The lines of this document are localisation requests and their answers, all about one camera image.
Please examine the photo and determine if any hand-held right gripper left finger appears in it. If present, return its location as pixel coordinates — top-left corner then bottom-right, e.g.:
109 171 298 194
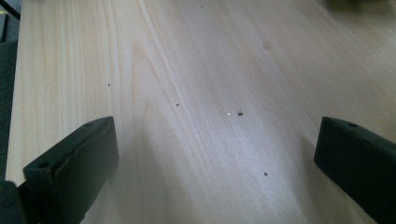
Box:
22 116 120 224

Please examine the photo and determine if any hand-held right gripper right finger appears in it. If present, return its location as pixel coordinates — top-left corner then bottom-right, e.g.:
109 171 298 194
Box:
313 116 396 224

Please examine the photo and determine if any thin black cable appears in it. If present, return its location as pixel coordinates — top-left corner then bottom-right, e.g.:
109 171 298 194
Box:
0 3 21 21

